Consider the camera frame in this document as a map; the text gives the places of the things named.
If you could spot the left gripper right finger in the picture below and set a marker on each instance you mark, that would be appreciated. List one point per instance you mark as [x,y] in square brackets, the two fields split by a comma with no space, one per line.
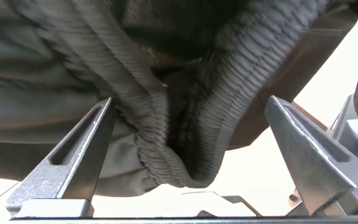
[328,174]

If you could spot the black shorts with white stripes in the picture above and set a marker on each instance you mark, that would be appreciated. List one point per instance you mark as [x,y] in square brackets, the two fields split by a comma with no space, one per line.
[73,62]

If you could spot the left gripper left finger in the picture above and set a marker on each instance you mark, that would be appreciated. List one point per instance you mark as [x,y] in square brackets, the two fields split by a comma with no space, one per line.
[79,161]

